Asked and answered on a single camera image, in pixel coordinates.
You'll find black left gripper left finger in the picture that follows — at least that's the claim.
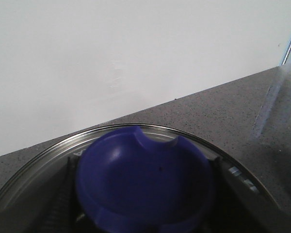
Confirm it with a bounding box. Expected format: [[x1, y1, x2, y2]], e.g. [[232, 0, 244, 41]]
[[0, 156, 79, 233]]

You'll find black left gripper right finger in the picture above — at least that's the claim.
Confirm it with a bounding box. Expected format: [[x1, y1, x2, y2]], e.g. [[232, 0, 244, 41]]
[[212, 157, 291, 233]]

